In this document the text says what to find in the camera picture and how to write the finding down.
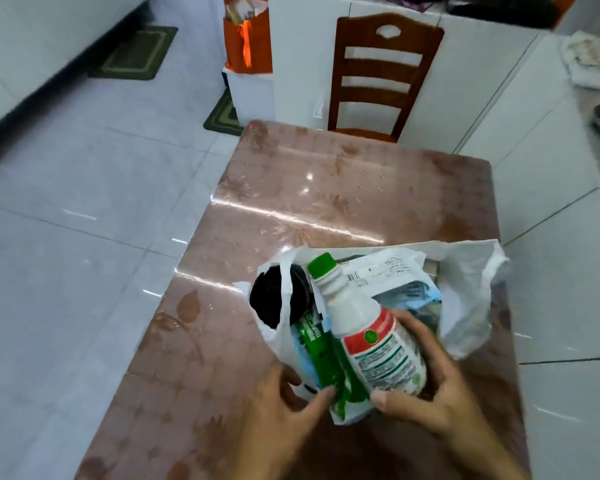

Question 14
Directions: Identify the person's right hand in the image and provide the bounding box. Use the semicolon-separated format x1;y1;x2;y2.
370;310;482;439

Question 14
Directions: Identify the pink floral plastic tablecloth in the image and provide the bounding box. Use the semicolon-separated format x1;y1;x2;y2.
74;120;532;480

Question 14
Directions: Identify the green packet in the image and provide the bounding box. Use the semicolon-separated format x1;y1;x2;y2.
291;310;372;416

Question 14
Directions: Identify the person's left hand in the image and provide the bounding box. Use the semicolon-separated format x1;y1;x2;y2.
229;365;337;480

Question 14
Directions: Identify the white plastic shopping bag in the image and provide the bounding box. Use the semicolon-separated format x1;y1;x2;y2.
234;239;511;426

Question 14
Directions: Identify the light blue packet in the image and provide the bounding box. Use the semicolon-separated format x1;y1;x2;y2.
374;282;444;336

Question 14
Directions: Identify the green rectangular floor mat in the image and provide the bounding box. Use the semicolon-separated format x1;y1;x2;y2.
87;25;179;81
203;87;245;137

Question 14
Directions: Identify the person's right forearm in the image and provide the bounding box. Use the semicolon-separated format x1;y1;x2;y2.
442;415;531;480

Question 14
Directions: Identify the brown wooden chair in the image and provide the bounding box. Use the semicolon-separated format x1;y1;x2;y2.
327;13;446;144

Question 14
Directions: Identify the white box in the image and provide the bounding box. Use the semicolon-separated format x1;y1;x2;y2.
223;68;277;128

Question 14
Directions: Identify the black round lid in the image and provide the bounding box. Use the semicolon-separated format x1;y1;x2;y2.
249;264;314;331

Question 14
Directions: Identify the white bottle with green cap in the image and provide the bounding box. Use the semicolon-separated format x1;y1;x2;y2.
307;252;429;398

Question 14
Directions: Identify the long white counter cabinet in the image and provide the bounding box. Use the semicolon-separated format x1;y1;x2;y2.
0;0;153;166

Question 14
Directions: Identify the dark bag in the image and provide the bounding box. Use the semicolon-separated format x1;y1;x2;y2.
374;0;558;29

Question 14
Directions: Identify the orange paper bag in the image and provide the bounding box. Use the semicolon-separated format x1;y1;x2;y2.
223;0;274;75

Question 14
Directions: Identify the white crumpled cloth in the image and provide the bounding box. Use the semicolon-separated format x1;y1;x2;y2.
559;30;600;91

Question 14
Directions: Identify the white labelled packet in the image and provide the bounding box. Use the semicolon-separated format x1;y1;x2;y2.
339;249;429;297

